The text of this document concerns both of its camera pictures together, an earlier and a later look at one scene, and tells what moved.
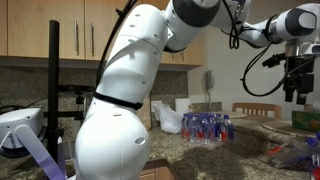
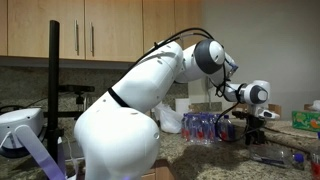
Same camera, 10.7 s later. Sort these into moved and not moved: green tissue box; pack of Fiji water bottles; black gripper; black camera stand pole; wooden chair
Moved: black gripper
Not moved: pack of Fiji water bottles; black camera stand pole; wooden chair; green tissue box
